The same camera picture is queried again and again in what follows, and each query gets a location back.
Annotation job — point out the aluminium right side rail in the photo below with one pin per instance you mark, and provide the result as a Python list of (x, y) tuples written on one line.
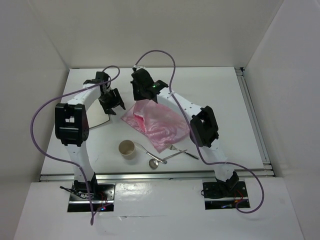
[(239, 71)]

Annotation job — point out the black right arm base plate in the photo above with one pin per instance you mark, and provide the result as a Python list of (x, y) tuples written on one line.
[(217, 198)]

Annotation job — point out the beige paper cup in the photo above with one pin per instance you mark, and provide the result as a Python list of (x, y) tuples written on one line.
[(127, 149)]

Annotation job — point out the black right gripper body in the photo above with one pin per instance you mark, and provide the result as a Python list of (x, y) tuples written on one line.
[(138, 91)]

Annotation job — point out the pink rose satin cloth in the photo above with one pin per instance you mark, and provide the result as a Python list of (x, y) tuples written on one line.
[(159, 123)]

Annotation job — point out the silver table knife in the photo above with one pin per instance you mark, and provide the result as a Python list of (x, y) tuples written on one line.
[(141, 148)]

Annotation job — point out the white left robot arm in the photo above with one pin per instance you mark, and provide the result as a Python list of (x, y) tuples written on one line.
[(72, 126)]

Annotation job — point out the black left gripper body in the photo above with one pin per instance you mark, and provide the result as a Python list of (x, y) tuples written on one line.
[(109, 99)]

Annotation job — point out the silver fork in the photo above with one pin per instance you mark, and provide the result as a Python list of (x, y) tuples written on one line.
[(171, 147)]

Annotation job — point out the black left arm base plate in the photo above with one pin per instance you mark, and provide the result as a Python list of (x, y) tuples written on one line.
[(102, 201)]

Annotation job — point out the silver spoon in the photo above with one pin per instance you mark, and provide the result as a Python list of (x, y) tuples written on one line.
[(154, 161)]

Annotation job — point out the white square plate, black rim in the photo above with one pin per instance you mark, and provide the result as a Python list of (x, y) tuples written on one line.
[(96, 115)]

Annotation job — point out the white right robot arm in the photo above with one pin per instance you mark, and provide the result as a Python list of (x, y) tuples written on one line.
[(202, 123)]

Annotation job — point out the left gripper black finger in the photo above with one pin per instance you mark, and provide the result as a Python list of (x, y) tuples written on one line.
[(120, 101), (109, 110)]

